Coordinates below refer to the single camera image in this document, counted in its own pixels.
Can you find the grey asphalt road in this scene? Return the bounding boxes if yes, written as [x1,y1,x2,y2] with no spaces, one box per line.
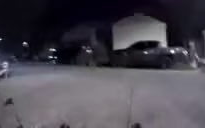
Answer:
[0,62,205,128]

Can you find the pale building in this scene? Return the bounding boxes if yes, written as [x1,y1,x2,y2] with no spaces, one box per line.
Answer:
[111,13,168,52]

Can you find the dark parked car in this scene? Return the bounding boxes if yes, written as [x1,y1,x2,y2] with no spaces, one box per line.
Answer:
[110,40,192,70]

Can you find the motorcycle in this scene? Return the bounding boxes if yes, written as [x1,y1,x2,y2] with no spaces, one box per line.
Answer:
[45,47,59,65]

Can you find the robot's own part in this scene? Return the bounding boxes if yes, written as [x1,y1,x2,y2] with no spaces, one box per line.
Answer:
[59,123,71,128]
[130,122,143,128]

